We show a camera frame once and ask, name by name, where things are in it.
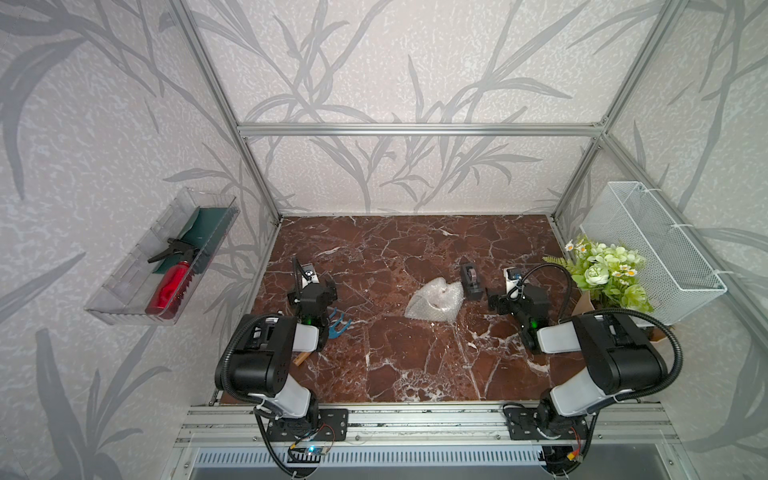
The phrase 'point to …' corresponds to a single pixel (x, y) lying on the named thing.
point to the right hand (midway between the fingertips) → (502, 283)
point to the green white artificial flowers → (611, 271)
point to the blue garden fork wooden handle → (334, 331)
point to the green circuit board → (315, 450)
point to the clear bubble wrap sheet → (438, 301)
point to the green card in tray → (204, 237)
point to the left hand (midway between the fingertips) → (311, 279)
